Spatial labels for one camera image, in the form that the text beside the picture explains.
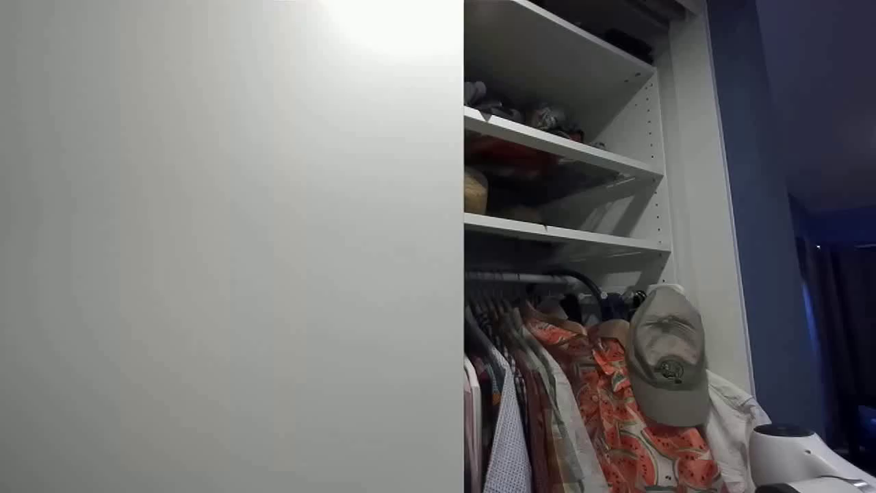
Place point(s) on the red and dark folded clothes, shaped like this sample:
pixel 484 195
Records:
pixel 511 175

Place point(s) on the white hanging garment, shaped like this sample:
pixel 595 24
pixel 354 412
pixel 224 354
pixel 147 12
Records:
pixel 734 420

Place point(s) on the white wardrobe sliding door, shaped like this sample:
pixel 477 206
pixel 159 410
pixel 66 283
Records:
pixel 228 275

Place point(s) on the light grey hanging shirt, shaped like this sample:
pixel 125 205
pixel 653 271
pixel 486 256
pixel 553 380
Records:
pixel 507 440

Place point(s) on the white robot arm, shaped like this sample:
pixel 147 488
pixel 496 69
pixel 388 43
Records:
pixel 794 453

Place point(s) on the orange watermelon print shirt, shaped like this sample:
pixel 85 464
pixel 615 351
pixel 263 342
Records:
pixel 632 440

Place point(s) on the metal clothes rod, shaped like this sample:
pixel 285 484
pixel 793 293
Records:
pixel 530 277

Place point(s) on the blue curtain panel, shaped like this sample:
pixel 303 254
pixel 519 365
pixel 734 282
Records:
pixel 762 228

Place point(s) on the dark items on shelf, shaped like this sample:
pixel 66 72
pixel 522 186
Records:
pixel 548 117

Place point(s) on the white wardrobe shelf unit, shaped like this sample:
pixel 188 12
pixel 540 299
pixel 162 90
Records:
pixel 558 145

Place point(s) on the khaki baseball cap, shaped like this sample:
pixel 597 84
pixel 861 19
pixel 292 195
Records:
pixel 668 365

